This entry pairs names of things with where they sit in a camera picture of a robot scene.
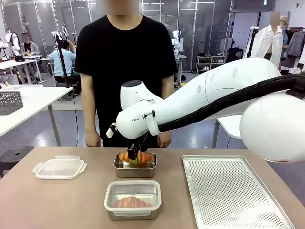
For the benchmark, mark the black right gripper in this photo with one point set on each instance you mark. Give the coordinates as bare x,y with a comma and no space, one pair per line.
144,143

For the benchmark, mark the golden croissant bread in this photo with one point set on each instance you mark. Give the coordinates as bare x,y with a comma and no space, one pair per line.
145,157
133,202

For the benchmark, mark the clear plastic clip lid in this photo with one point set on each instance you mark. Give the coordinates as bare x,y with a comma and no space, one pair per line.
59,169
108,195

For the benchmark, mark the person's right forearm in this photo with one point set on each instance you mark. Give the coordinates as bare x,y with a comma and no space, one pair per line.
89,105

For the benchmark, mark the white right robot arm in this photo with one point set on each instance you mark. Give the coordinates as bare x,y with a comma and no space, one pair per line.
214,90

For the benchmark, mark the person's left forearm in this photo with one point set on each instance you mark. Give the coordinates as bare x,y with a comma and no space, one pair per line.
168,86

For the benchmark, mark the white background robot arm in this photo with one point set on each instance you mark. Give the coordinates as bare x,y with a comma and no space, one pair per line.
176,39

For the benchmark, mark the small steel rectangular container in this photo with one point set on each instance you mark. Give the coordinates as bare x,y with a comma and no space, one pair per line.
135,170

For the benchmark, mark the person's left hand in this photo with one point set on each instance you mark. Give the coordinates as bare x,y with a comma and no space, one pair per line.
165,140

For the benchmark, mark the person's right hand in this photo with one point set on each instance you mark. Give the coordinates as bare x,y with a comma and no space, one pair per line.
93,140

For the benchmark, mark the person in black t-shirt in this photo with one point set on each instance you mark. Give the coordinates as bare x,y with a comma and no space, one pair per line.
126,59

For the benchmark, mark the large white table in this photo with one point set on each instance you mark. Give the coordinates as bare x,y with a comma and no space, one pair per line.
230,125

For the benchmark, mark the perforated metal baking tray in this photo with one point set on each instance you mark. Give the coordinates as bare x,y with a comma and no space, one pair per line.
228,190

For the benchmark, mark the white table with grey leg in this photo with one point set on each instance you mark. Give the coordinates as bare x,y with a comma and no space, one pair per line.
35,102

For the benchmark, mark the black tripod stand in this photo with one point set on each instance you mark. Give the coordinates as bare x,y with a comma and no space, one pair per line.
62,62

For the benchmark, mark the seated person in light blue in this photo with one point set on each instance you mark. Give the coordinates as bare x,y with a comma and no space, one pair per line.
60,63

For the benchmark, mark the white shoe rack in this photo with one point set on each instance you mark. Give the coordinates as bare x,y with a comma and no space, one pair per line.
210,64

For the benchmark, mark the black round stool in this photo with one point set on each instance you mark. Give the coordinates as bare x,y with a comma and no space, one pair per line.
14,157

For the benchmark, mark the grey perforated basket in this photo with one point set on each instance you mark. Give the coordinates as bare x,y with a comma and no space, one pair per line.
10,102

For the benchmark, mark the seated person in grey jacket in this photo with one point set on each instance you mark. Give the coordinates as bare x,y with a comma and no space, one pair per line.
29,47

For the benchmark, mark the black stand with white top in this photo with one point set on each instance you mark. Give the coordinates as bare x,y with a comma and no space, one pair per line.
250,43

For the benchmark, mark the mannequin with white shirt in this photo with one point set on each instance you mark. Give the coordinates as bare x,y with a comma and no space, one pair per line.
267,43

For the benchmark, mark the mannequin with beige hat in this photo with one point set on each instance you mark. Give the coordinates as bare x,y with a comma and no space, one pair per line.
284,31

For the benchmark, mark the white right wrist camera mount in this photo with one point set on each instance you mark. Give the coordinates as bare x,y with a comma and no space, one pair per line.
110,131

